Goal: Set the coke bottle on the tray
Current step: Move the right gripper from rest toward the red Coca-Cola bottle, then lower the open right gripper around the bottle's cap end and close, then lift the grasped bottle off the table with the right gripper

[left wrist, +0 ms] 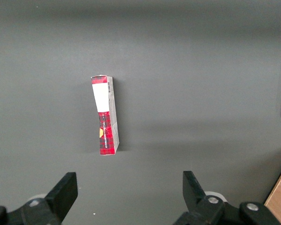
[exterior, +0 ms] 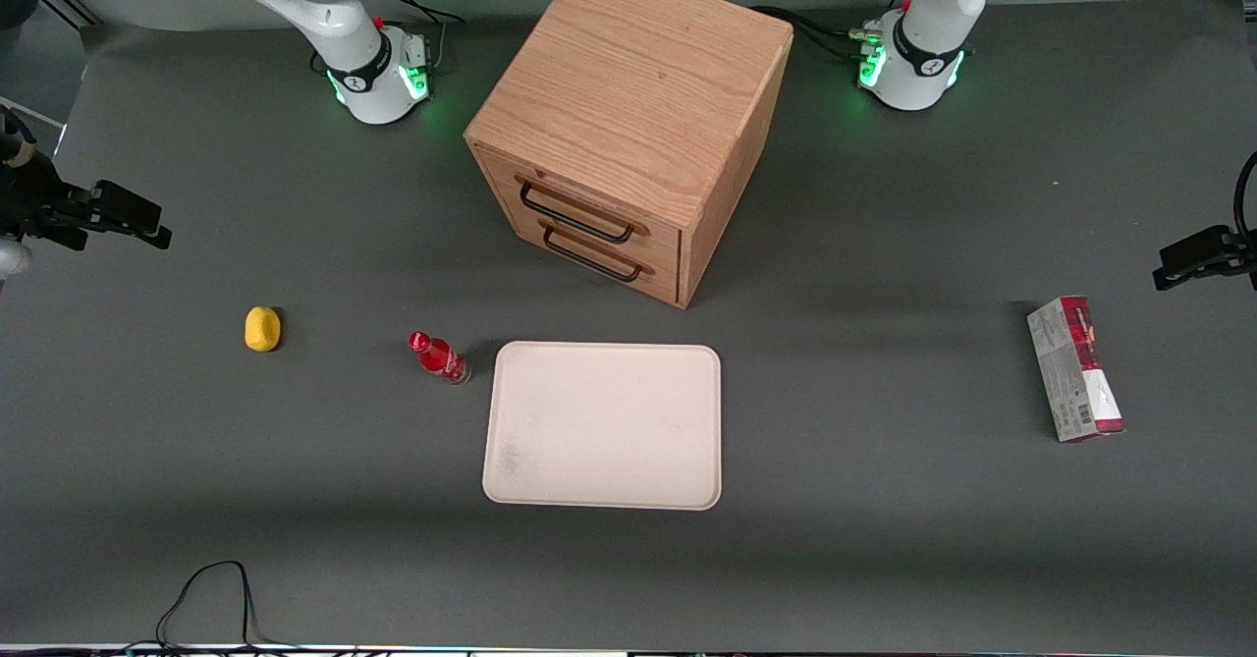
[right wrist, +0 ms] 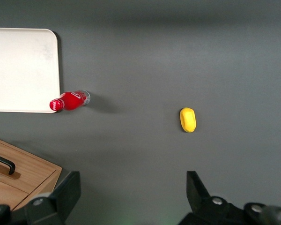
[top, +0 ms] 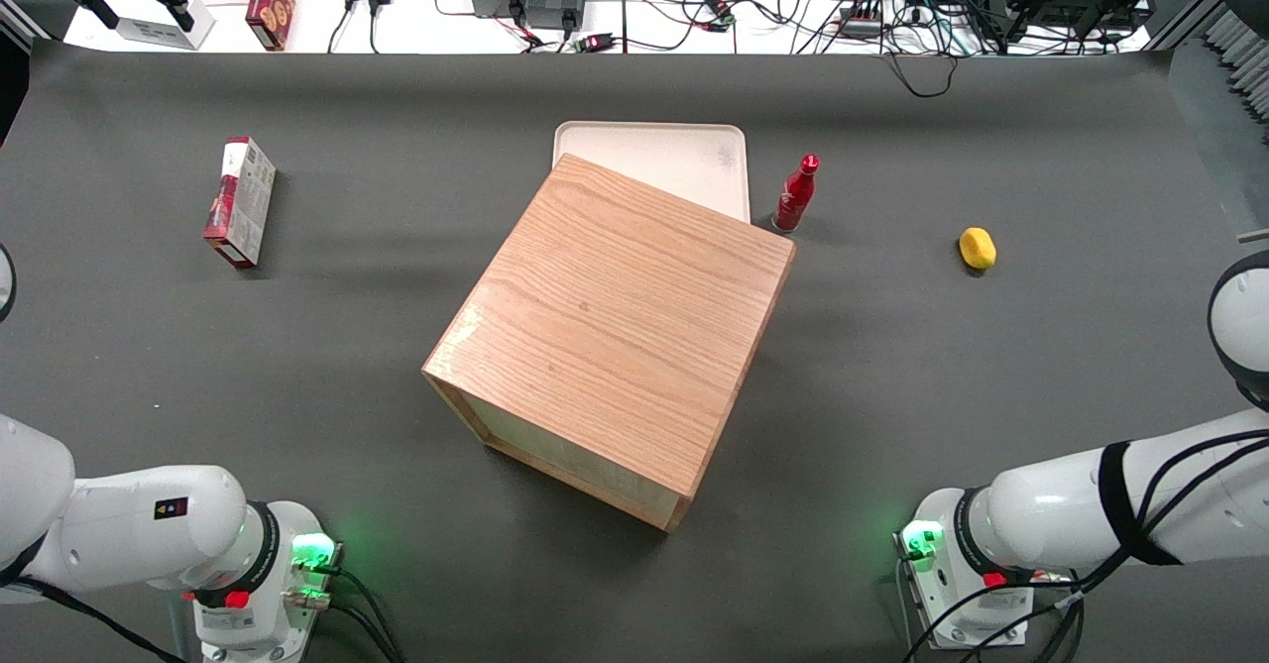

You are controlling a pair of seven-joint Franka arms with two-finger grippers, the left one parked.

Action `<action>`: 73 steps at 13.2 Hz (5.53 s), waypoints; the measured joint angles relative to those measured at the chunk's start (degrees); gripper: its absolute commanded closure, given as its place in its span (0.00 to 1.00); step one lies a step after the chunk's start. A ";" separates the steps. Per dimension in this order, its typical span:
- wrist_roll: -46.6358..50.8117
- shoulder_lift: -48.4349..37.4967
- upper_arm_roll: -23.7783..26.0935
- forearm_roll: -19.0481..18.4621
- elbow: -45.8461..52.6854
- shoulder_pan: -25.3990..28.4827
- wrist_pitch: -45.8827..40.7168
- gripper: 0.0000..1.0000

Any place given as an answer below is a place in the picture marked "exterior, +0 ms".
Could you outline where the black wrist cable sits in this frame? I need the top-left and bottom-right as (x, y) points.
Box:
(0, 105), (40, 169)
(1232, 151), (1257, 246)

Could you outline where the grey and red carton box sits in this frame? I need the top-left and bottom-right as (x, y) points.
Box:
(1026, 295), (1126, 444)

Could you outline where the black right arm base cable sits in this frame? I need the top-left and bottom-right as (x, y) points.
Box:
(371, 0), (466, 77)

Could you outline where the thin black looped cable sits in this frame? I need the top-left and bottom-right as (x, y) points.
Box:
(155, 560), (288, 654)

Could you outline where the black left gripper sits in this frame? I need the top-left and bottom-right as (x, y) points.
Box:
(1153, 226), (1257, 293)

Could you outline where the black left arm base cable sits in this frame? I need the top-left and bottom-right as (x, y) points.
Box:
(750, 0), (920, 61)

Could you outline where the yellow lemon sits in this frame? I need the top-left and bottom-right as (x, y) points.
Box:
(244, 305), (283, 354)

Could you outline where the white rectangular plastic tray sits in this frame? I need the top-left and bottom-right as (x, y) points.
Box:
(481, 341), (723, 512)

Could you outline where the black arm base cable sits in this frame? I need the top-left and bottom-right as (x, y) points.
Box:
(371, 0), (466, 77)
(750, 0), (920, 61)

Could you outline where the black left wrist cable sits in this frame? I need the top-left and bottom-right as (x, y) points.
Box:
(1232, 151), (1257, 246)

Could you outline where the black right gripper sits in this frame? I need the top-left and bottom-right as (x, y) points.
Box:
(0, 141), (174, 252)

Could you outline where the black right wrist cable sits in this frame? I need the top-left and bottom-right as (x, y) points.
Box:
(0, 105), (40, 169)

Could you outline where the wooden drawer front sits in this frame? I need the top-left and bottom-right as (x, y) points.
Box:
(475, 144), (683, 251)
(499, 207), (681, 305)

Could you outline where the wooden drawer cabinet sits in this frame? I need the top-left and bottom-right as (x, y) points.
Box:
(464, 0), (794, 310)

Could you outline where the black metal drawer handle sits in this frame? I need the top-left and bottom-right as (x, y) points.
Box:
(542, 224), (645, 283)
(519, 182), (636, 245)

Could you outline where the red coke bottle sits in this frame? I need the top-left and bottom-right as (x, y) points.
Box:
(408, 331), (472, 386)

